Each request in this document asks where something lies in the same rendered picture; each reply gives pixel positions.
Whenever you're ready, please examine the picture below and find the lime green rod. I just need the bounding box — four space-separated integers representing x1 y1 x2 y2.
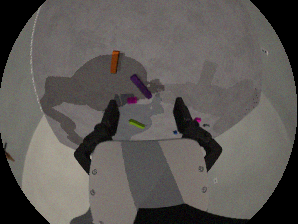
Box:
129 119 145 129

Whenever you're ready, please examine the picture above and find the purple rod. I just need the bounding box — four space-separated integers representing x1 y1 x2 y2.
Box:
130 74 152 99

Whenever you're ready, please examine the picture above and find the orange rod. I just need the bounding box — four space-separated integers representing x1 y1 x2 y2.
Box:
110 50 120 73

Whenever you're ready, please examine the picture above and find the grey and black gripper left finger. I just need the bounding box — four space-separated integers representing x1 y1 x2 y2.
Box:
74 100 120 175

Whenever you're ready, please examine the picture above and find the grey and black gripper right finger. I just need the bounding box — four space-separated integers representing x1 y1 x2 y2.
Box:
173 97 222 172

